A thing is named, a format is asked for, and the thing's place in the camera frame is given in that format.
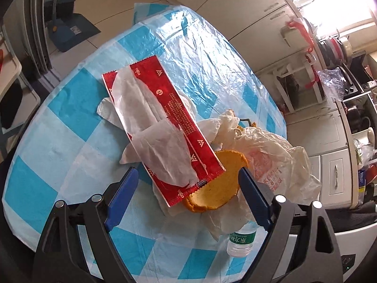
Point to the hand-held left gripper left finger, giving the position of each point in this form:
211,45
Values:
122,197

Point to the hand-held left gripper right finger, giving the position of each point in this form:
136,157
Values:
254,200

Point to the large orange peel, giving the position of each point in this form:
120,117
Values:
215,188

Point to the white plastic bag red print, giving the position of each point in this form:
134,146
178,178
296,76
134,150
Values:
274,159

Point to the red snack wrapper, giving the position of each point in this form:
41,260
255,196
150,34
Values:
173,100

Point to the clear plastic water bottle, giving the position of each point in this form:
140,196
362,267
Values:
240,241

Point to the blue checked plastic tablecloth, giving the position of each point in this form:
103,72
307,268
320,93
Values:
73,123

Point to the blue box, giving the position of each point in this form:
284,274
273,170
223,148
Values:
363,182

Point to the white appliance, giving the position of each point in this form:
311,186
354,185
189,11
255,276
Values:
359,247

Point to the black pan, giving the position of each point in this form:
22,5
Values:
290,88

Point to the plastic bag of vegetables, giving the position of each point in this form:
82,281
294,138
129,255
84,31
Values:
365,153

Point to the white shelf unit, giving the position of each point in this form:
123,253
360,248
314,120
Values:
341,115

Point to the white storage rack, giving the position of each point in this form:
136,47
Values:
297,67

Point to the clear plastic bag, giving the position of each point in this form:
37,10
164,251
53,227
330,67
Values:
332,82

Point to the stack of pots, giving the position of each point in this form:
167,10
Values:
334,50

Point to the blue dustpan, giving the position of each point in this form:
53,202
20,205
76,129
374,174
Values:
73,29

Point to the cream kitchen cabinets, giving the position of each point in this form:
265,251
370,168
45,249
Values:
253,14

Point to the kitchen window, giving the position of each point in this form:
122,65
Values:
338,3

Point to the grey sliding door frame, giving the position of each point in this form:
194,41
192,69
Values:
38,35

